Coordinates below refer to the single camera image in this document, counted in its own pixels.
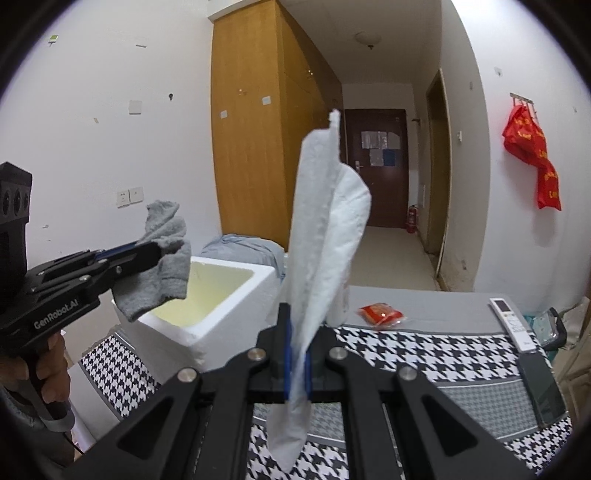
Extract papers on door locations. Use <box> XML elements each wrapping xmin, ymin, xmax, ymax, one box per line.
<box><xmin>360</xmin><ymin>131</ymin><xmax>400</xmax><ymax>166</ymax></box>

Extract white tissue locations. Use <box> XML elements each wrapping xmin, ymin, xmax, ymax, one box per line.
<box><xmin>268</xmin><ymin>109</ymin><xmax>372</xmax><ymax>474</ymax></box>

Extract grey sock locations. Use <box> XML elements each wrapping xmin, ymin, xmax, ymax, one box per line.
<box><xmin>113</xmin><ymin>200</ymin><xmax>192</xmax><ymax>323</ymax></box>

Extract person's left forearm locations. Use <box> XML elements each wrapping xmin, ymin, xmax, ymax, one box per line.
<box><xmin>0</xmin><ymin>385</ymin><xmax>75</xmax><ymax>467</ymax></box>

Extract metal wall hook rack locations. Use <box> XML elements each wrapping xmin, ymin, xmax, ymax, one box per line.
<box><xmin>510</xmin><ymin>92</ymin><xmax>539</xmax><ymax>114</ymax></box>

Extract blue-grey crumpled cloth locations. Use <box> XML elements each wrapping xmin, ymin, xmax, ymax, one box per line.
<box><xmin>201</xmin><ymin>234</ymin><xmax>286</xmax><ymax>278</ymax></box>

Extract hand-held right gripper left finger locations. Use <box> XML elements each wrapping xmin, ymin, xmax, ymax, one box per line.
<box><xmin>76</xmin><ymin>305</ymin><xmax>293</xmax><ymax>480</ymax></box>

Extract black handled bag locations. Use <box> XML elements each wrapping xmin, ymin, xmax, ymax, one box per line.
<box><xmin>526</xmin><ymin>308</ymin><xmax>568</xmax><ymax>349</ymax></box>

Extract black smartphone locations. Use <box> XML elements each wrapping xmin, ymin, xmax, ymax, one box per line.
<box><xmin>519</xmin><ymin>353</ymin><xmax>568</xmax><ymax>425</ymax></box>

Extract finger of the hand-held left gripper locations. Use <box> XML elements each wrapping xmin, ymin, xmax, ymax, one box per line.
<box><xmin>110</xmin><ymin>241</ymin><xmax>163</xmax><ymax>280</ymax></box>
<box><xmin>95</xmin><ymin>241</ymin><xmax>141</xmax><ymax>261</ymax></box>

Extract dark brown door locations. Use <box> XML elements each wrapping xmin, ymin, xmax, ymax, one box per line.
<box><xmin>345</xmin><ymin>108</ymin><xmax>409</xmax><ymax>228</ymax></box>

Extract red snack packet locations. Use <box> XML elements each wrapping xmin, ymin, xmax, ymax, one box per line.
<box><xmin>358</xmin><ymin>302</ymin><xmax>406</xmax><ymax>326</ymax></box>

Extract person's left hand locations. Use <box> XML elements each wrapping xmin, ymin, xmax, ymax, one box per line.
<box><xmin>0</xmin><ymin>332</ymin><xmax>70</xmax><ymax>409</ymax></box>

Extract wooden door frame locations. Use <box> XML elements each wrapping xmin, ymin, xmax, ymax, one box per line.
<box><xmin>425</xmin><ymin>69</ymin><xmax>452</xmax><ymax>291</ymax></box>

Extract white foam box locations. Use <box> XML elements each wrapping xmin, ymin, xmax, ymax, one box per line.
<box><xmin>111</xmin><ymin>256</ymin><xmax>289</xmax><ymax>370</ymax></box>

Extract houndstooth patterned cloth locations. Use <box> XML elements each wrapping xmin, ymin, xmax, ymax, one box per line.
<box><xmin>78</xmin><ymin>286</ymin><xmax>575</xmax><ymax>480</ymax></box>

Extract white remote control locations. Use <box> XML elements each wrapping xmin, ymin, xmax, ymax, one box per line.
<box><xmin>489</xmin><ymin>298</ymin><xmax>539</xmax><ymax>354</ymax></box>

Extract wooden wardrobe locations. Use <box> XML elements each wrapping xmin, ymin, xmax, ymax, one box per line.
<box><xmin>211</xmin><ymin>0</ymin><xmax>345</xmax><ymax>264</ymax></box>

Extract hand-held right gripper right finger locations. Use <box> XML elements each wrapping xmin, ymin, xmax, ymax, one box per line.
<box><xmin>307</xmin><ymin>325</ymin><xmax>536</xmax><ymax>480</ymax></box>

